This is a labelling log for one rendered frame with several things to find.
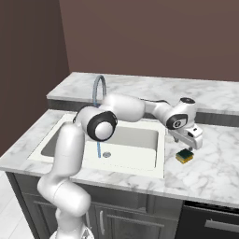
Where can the yellow and green sponge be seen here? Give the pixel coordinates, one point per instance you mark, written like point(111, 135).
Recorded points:
point(184, 156)

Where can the grey cupboard door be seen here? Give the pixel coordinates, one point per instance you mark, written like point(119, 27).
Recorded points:
point(133, 224)
point(42, 217)

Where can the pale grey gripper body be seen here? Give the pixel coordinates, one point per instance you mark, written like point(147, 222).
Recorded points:
point(189, 140)

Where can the white sink basin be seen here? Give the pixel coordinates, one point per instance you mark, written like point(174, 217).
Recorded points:
point(137, 149)

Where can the blue water stream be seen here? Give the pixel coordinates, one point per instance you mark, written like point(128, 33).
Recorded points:
point(99, 150)

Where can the grey curved tap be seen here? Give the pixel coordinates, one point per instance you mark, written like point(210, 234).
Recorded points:
point(100, 81)

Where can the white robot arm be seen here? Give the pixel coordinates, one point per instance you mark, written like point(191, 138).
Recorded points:
point(68, 149)

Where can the black dishwasher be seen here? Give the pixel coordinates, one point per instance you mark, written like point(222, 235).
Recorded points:
point(211, 222)

